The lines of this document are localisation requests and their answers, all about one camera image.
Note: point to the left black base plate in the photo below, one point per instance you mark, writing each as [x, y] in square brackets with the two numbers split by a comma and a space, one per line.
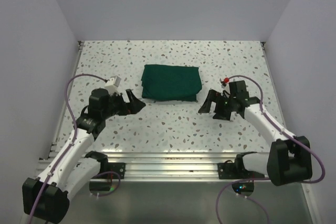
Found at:
[112, 170]

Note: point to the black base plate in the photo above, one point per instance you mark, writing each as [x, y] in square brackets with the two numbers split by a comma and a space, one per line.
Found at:
[112, 170]
[228, 170]

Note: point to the green surgical cloth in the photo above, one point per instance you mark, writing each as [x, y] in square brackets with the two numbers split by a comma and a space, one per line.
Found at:
[171, 83]

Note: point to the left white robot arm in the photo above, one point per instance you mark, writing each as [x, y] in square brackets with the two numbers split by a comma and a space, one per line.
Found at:
[48, 196]

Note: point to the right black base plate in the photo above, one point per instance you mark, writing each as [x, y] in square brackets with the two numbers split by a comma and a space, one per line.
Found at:
[228, 170]

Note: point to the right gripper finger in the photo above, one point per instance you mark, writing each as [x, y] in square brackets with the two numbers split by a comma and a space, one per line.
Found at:
[211, 97]
[222, 115]

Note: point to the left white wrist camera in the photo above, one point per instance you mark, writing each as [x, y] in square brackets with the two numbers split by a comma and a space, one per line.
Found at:
[112, 85]

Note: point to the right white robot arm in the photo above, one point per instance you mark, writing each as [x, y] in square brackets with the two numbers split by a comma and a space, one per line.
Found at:
[289, 158]

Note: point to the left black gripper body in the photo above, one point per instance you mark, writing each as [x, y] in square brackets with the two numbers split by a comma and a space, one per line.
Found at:
[116, 105]

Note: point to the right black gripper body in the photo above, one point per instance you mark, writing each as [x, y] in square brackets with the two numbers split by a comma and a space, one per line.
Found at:
[224, 104]

